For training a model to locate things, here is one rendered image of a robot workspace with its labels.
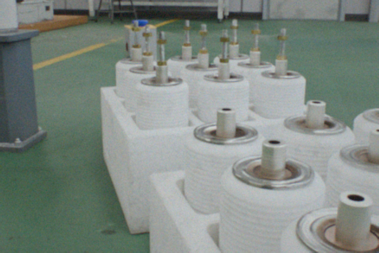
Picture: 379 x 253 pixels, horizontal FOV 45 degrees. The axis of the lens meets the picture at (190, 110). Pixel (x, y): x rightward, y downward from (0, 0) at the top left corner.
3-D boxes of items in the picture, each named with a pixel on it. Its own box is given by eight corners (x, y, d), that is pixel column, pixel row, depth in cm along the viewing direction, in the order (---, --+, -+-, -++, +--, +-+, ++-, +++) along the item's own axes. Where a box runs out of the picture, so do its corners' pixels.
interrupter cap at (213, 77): (246, 77, 88) (246, 73, 88) (241, 85, 81) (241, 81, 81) (206, 75, 90) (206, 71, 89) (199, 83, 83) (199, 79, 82)
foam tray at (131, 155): (131, 235, 79) (127, 136, 74) (103, 157, 115) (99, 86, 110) (326, 205, 90) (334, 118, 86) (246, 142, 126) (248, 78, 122)
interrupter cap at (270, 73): (296, 73, 92) (296, 70, 92) (304, 80, 85) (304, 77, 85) (258, 73, 92) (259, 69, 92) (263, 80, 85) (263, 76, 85)
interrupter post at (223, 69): (230, 79, 86) (231, 61, 85) (229, 81, 84) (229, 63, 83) (218, 78, 87) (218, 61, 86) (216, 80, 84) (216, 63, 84)
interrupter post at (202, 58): (201, 70, 95) (201, 54, 94) (195, 69, 97) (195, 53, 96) (211, 69, 96) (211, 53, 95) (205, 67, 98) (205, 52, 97)
